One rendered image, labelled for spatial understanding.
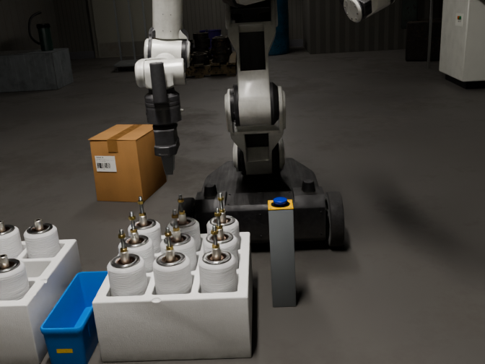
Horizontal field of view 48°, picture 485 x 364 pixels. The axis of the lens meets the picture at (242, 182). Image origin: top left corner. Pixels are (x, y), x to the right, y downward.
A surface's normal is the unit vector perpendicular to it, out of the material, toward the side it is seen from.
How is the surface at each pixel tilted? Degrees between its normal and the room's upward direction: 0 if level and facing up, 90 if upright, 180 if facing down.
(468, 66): 90
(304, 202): 45
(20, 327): 90
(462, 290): 0
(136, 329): 90
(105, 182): 89
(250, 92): 58
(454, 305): 0
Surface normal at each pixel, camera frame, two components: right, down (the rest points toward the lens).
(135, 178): -0.26, 0.33
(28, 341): -0.04, 0.33
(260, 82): -0.05, -0.22
